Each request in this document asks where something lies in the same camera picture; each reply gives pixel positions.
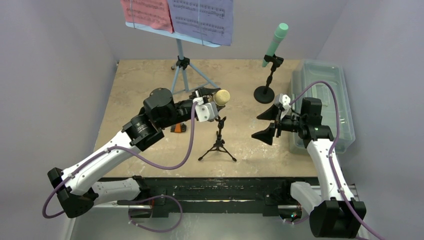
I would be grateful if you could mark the black round-base mic stand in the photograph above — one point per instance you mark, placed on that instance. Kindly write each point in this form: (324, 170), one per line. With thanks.
(264, 94)

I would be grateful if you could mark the beige microphone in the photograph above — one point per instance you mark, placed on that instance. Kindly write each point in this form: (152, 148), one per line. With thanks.
(220, 98)

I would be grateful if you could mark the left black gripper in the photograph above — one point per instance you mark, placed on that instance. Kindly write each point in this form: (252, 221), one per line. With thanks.
(202, 92)

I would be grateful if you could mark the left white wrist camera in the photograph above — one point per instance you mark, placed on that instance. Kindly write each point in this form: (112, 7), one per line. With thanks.
(206, 110)

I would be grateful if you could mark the black tripod mic stand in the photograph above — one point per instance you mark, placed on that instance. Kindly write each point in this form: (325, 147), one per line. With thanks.
(218, 146)

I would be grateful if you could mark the orange hex key set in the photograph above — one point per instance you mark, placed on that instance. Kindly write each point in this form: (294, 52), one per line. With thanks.
(178, 128)

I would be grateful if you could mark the red sheet music page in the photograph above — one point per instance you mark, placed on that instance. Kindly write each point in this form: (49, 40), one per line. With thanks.
(151, 13)

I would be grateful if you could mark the clear plastic storage box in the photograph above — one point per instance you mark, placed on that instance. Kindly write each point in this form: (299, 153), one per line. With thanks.
(309, 71)

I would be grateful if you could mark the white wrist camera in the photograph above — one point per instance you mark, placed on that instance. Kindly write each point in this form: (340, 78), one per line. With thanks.
(283, 102)
(206, 110)

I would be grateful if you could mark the green microphone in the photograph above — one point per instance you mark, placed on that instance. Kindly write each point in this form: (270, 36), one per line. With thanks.
(279, 34)

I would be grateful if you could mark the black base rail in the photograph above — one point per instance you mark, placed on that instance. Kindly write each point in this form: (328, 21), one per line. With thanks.
(161, 196)

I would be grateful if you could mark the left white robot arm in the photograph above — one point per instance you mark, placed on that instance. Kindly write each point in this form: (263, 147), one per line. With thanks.
(78, 188)

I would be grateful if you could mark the purple sheet music page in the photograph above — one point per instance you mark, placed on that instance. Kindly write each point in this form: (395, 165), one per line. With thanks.
(207, 20)

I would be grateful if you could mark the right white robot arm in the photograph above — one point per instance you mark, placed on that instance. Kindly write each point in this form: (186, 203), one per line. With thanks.
(332, 212)

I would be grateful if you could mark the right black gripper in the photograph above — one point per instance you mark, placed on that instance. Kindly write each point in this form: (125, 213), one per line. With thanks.
(277, 122)

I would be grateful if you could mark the blue music stand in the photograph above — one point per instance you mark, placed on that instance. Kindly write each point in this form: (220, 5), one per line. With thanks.
(183, 62)

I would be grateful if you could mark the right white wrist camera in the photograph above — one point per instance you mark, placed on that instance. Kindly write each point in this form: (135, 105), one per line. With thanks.
(283, 102)

